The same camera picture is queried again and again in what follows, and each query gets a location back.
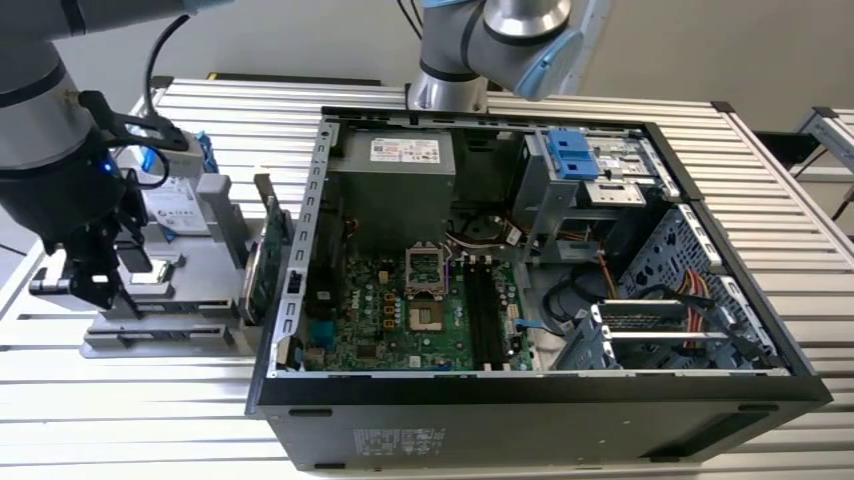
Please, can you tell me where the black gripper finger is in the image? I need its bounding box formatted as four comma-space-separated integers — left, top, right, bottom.
29, 234, 114, 312
98, 219, 153, 321

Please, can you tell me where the black RAM slot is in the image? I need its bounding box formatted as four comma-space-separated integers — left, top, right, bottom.
480, 253, 515, 372
464, 253, 496, 372

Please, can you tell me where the silver CPU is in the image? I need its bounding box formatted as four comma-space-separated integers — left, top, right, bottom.
132, 258, 176, 286

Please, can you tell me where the grey parts rack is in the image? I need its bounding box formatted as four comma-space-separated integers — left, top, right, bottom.
78, 172, 295, 359

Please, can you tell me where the hard disk in blue carrier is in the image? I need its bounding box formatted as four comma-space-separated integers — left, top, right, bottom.
125, 130, 218, 236

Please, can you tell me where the green graphics card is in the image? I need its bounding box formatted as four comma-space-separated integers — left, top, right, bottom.
238, 172, 295, 324

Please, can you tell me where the green motherboard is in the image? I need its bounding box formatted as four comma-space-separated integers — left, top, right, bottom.
303, 249, 535, 374

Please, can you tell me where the grey power supply unit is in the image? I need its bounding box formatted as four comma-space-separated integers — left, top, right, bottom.
325, 127, 459, 251

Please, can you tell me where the CPU socket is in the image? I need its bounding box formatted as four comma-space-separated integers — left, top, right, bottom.
407, 297, 447, 334

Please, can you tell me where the metal socket cover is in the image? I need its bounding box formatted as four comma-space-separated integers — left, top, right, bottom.
403, 242, 448, 297

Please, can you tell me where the black cooler fan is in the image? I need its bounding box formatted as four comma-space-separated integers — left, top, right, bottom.
445, 209, 521, 249

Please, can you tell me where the blue plastic drive latch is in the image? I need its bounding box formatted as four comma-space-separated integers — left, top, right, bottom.
543, 127, 600, 181

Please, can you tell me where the black open PC case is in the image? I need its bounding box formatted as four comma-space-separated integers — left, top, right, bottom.
244, 104, 835, 474

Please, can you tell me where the silver metal drive bay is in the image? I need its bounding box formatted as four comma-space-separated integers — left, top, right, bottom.
512, 127, 668, 261

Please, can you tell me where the grey perforated disk bay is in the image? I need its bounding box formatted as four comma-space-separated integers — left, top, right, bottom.
552, 299, 735, 372

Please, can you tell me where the aluminium side table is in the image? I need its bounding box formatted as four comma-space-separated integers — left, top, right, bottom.
790, 105, 854, 221

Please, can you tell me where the black camera cable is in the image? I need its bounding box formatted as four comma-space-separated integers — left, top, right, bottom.
142, 13, 196, 131

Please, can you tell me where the black looped cable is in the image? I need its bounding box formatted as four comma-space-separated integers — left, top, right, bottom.
543, 272, 601, 334

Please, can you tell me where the thin orange wire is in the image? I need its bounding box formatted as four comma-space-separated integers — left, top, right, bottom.
595, 248, 620, 302

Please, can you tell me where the orange yellow wire bundle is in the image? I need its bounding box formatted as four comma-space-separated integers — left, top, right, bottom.
676, 269, 715, 361

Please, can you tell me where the black connector cable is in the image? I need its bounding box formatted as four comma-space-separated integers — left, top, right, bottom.
623, 283, 715, 309

